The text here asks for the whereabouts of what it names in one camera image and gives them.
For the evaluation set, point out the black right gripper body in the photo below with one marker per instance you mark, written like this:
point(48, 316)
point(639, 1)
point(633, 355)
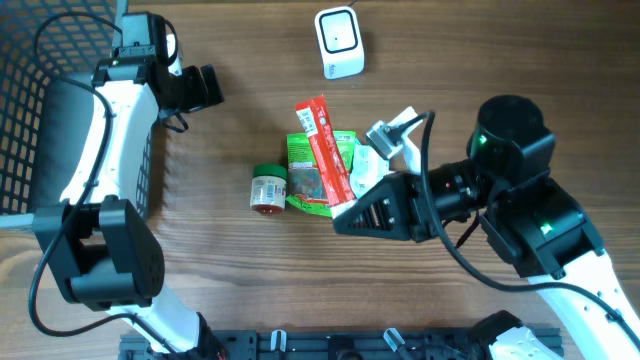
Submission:
point(417, 208)

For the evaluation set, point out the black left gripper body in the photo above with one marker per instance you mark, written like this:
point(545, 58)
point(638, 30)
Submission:
point(198, 87)

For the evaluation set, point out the red stick packet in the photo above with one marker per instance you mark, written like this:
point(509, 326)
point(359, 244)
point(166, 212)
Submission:
point(314, 117)

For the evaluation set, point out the mint green wipes pack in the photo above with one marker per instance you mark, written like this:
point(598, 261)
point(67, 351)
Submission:
point(368, 168)

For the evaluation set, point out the green gummy candy bag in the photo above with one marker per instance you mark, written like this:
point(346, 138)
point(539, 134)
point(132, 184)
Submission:
point(305, 190)

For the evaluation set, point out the green lid spice jar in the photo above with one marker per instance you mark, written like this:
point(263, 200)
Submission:
point(268, 189)

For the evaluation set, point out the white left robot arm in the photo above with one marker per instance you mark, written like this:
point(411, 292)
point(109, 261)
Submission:
point(99, 249)

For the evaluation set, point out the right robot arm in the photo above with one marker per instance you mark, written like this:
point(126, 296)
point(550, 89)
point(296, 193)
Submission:
point(504, 188)

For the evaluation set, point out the white barcode scanner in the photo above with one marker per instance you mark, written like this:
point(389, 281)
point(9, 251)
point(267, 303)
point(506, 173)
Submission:
point(340, 43)

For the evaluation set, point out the grey plastic basket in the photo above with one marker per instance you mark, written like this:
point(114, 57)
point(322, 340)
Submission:
point(50, 130)

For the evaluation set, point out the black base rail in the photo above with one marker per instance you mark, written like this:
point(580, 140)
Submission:
point(429, 344)

